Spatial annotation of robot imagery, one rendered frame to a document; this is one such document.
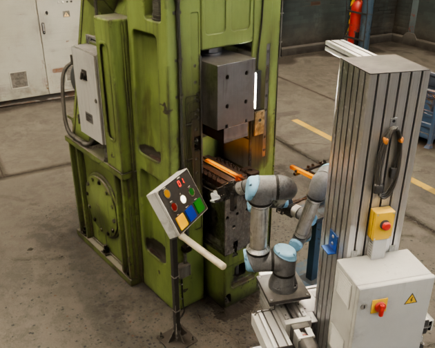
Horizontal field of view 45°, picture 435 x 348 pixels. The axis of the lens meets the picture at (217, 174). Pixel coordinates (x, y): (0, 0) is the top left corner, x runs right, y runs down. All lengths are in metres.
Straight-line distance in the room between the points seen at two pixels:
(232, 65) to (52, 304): 2.17
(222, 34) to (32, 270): 2.44
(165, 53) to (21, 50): 5.36
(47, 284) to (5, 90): 4.53
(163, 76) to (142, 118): 0.49
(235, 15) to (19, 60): 5.37
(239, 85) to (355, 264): 1.41
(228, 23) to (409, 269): 1.77
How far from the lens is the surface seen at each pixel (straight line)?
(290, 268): 2.68
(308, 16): 11.14
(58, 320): 3.97
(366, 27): 10.54
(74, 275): 4.37
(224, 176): 3.48
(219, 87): 3.13
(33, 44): 8.27
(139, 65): 3.40
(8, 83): 8.32
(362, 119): 2.07
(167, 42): 3.03
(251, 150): 3.67
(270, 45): 3.54
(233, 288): 3.84
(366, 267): 2.30
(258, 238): 2.56
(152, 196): 2.89
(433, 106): 6.75
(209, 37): 3.19
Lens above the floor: 2.54
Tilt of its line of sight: 26 degrees down
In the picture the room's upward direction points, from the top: straight up
